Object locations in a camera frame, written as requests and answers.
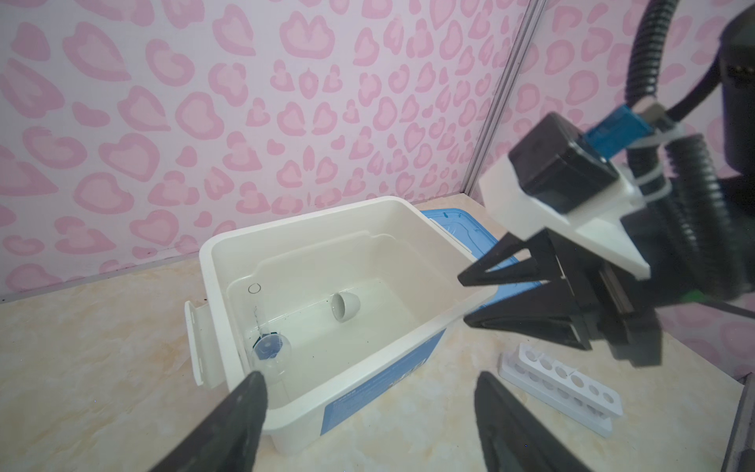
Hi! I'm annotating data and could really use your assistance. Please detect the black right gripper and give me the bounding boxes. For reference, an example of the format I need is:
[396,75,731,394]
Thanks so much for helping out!
[457,229,663,368]

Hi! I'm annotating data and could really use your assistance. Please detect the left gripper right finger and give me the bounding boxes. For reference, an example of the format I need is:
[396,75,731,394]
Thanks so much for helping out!
[474,371,590,472]

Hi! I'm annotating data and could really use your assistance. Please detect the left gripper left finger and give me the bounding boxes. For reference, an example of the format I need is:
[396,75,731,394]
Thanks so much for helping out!
[153,371,269,471]

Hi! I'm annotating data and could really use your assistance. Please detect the small clear watch glass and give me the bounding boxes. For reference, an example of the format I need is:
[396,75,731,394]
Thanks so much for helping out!
[250,332,292,384]

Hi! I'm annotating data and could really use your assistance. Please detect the small cylinder blue hexagonal base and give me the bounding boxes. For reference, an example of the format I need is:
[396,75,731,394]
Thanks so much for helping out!
[248,282,283,375]

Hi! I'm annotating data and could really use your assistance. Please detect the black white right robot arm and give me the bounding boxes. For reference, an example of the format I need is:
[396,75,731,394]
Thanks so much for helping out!
[458,1,754,368]

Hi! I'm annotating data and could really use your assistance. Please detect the white test tube rack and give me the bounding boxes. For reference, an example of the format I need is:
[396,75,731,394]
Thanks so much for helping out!
[497,343,623,438]

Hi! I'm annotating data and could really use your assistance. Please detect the blue plastic bin lid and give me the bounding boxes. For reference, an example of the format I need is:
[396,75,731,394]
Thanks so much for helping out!
[422,208,540,304]

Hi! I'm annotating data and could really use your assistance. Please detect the white plastic storage bin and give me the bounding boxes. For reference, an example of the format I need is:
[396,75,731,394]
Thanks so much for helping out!
[185,197,495,454]

